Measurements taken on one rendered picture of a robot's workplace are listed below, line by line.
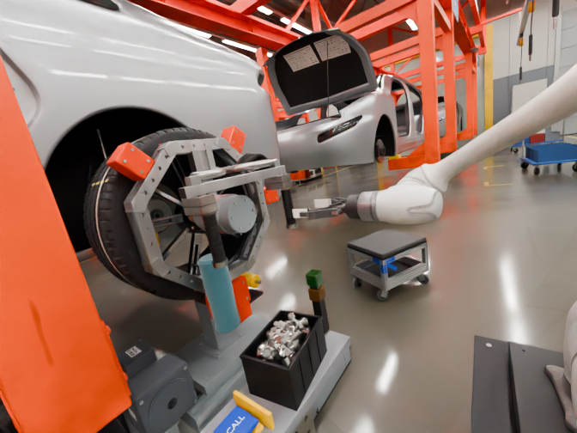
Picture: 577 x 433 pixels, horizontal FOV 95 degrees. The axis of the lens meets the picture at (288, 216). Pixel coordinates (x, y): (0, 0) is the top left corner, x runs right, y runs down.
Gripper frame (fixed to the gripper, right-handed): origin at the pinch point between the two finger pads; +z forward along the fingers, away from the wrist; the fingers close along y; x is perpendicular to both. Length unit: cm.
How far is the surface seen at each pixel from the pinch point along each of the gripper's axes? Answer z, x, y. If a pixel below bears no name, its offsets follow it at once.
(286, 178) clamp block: 6.6, 11.4, -0.3
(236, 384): 31, -67, -26
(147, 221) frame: 29, 8, -41
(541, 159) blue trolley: -103, -57, 509
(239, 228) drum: 14.0, -1.5, -19.9
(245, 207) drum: 14.1, 4.8, -15.6
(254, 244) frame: 28.8, -14.7, -2.1
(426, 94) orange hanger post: 24, 65, 341
